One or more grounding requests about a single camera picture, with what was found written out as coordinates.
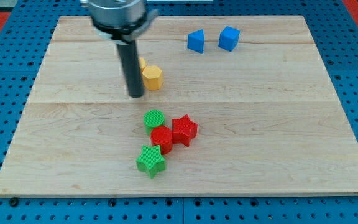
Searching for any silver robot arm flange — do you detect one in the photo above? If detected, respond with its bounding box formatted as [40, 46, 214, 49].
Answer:
[80, 0, 159, 45]

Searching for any red star block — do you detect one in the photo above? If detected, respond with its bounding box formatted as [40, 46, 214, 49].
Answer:
[172, 114, 198, 147]

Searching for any green cylinder block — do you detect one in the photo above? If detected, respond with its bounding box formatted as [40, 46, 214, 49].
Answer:
[144, 110, 165, 136]

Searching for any red cylinder block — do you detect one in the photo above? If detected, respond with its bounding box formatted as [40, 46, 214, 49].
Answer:
[150, 126, 173, 155]

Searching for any yellow hexagon block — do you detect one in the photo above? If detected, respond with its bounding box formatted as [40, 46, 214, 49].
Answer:
[142, 65, 163, 90]

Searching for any wooden board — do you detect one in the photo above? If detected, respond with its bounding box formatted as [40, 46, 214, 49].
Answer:
[0, 16, 358, 198]

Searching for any green star block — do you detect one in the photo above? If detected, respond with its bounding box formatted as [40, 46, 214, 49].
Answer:
[136, 145, 166, 179]

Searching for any yellow block behind rod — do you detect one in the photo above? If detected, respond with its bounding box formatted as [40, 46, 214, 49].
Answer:
[139, 57, 147, 72]

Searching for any blue triangular prism block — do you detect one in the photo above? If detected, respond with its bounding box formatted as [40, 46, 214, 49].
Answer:
[187, 29, 204, 54]

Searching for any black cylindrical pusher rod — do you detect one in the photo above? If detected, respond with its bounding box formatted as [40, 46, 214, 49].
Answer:
[117, 41, 144, 98]

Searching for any blue cube block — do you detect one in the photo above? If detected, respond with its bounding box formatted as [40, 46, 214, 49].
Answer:
[218, 26, 241, 52]

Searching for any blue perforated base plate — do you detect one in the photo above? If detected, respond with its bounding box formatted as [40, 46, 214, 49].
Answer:
[0, 0, 358, 223]

